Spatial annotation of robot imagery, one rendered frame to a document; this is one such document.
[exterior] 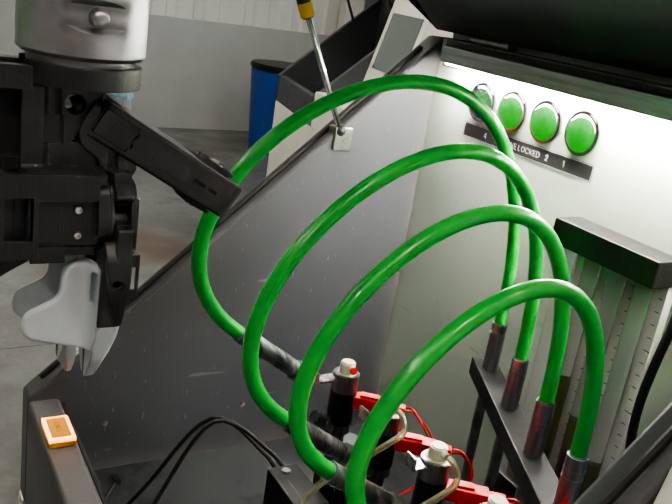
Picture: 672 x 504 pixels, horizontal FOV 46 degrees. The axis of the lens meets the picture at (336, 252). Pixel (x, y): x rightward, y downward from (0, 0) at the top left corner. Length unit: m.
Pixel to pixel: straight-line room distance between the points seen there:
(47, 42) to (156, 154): 0.09
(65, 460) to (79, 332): 0.44
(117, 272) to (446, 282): 0.70
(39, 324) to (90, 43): 0.18
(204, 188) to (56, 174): 0.10
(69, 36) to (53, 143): 0.07
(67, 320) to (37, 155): 0.11
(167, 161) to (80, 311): 0.11
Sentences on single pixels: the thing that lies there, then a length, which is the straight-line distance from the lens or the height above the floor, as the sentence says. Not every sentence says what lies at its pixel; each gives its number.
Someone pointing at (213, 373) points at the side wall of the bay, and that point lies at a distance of 1.15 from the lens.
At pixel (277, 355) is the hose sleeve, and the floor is 1.15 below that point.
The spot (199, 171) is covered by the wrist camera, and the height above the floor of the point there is 1.37.
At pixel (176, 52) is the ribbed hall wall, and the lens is 7.62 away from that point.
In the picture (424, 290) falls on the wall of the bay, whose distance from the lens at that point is 1.19.
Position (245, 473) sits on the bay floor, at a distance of 1.18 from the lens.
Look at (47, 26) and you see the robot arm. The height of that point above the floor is 1.45.
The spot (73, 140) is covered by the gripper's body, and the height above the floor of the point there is 1.39.
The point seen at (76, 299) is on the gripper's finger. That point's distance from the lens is 0.54.
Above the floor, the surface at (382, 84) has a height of 1.42.
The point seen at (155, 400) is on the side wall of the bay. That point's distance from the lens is 1.14.
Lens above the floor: 1.50
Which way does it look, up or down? 18 degrees down
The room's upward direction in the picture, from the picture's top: 9 degrees clockwise
